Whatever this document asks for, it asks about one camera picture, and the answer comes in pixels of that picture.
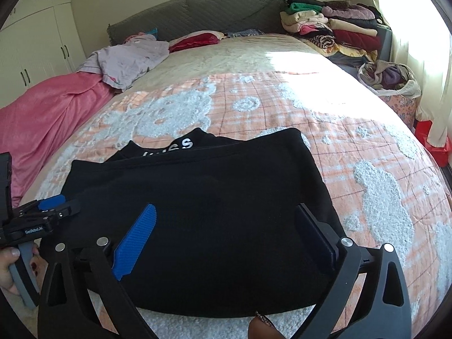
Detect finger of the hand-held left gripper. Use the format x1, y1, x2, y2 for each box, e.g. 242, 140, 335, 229
16, 194, 66, 217
42, 199, 81, 220

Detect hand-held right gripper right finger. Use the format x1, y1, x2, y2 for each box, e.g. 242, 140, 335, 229
295, 203, 412, 339

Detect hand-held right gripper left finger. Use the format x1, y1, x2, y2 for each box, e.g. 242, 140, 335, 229
37, 203, 158, 339

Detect black sweater with orange cuffs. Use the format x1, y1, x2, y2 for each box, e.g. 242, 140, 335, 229
60, 127, 348, 320

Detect white bag of clothes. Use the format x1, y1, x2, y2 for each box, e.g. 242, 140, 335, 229
358, 60, 421, 98

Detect stack of folded clothes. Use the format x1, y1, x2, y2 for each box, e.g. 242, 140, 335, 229
280, 0, 384, 68

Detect person's left hand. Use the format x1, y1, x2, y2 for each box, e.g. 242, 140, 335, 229
0, 245, 40, 296

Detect person's right hand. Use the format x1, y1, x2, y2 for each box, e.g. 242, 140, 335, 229
247, 310, 280, 339

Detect pink blanket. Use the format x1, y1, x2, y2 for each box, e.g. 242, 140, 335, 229
0, 71, 115, 209

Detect peach patterned bed blanket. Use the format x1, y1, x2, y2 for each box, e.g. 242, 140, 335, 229
21, 33, 449, 339

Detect red box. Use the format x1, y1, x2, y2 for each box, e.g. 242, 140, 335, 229
415, 120, 451, 169

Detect floral storage box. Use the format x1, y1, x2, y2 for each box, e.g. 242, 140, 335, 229
378, 90, 419, 128

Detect lilac garment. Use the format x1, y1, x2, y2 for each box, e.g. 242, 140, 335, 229
76, 33, 170, 90

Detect cream wardrobe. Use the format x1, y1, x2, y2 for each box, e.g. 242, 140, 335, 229
0, 0, 87, 108

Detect grey bedside cabinet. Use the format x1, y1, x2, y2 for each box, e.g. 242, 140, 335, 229
374, 24, 393, 65

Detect red pillow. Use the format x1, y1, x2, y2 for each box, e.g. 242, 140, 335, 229
169, 31, 225, 53

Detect dark patterned cloth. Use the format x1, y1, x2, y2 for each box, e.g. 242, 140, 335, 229
226, 28, 264, 38

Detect cream curtain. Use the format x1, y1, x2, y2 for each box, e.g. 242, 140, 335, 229
369, 0, 452, 149

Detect grey quilted headboard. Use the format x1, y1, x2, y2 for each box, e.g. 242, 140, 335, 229
107, 0, 288, 45

